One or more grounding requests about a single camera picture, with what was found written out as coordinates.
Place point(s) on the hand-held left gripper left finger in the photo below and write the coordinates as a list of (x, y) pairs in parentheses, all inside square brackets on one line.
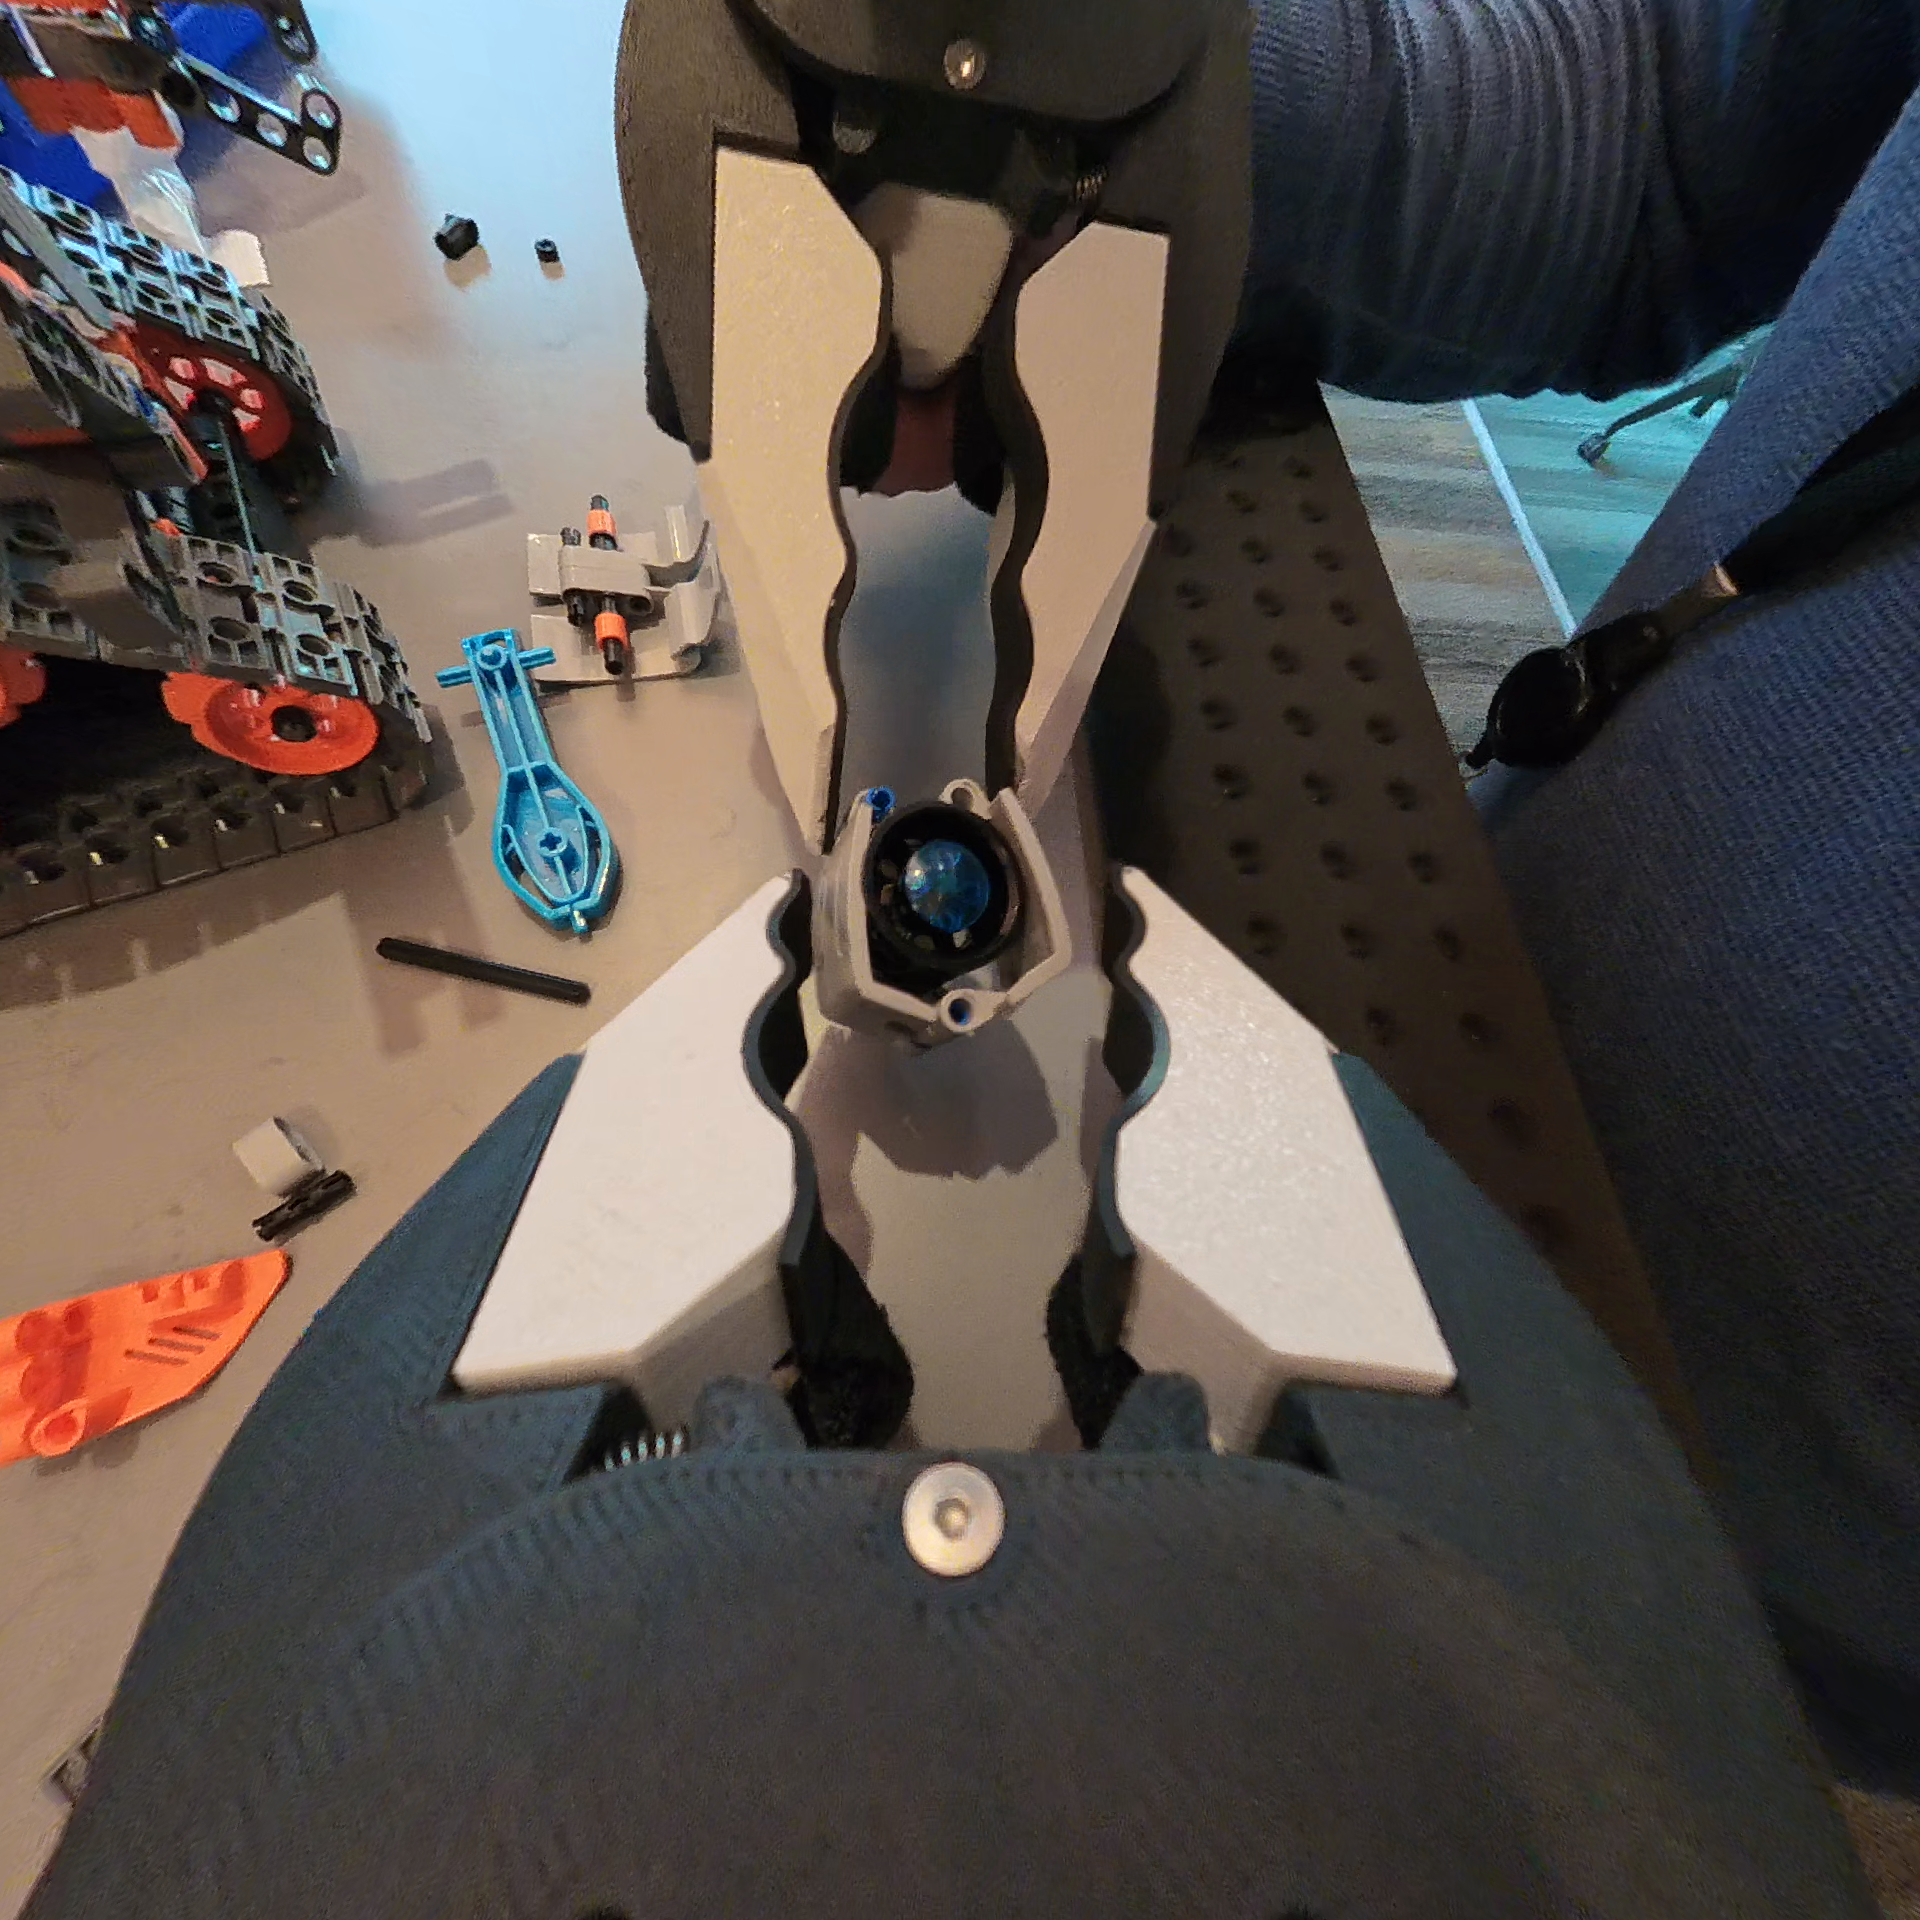
[(647, 1202)]

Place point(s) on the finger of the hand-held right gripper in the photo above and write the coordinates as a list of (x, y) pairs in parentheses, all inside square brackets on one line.
[(771, 373), (1103, 404)]

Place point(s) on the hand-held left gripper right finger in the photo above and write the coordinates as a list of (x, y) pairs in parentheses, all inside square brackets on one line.
[(1276, 1202)]

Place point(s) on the black wheel brick assembly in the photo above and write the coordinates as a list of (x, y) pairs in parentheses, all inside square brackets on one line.
[(841, 960)]

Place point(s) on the person's right forearm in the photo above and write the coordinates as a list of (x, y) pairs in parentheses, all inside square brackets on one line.
[(1501, 178)]

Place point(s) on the black axle rod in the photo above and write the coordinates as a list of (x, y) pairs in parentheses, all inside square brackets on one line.
[(480, 973)]

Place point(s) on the black perforated board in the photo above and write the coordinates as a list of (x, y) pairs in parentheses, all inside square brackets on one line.
[(1276, 673)]

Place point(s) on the black pin connector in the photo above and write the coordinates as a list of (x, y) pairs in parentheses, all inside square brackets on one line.
[(305, 1203)]

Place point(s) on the blue brick separator tool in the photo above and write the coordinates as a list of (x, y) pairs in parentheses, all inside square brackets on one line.
[(540, 797)]

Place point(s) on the person's blue-clothed body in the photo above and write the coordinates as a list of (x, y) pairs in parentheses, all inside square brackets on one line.
[(1723, 1050)]

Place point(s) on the clear plastic bags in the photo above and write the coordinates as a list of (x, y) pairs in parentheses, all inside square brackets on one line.
[(196, 228)]

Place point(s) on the black badge reel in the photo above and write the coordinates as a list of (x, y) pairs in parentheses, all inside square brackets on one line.
[(1547, 695)]

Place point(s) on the orange plastic panel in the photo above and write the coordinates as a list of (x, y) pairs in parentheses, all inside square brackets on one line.
[(119, 1350)]

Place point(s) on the black office chair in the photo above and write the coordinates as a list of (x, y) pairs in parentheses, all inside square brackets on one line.
[(1664, 404)]

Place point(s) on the tracked toy robot vehicle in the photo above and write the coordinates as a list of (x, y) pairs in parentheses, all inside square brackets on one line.
[(196, 572)]

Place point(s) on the dark grey beam connector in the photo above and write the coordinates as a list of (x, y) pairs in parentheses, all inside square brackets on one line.
[(76, 1776)]

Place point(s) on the grey bracket with orange bushes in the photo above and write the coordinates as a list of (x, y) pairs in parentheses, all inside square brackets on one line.
[(626, 578)]

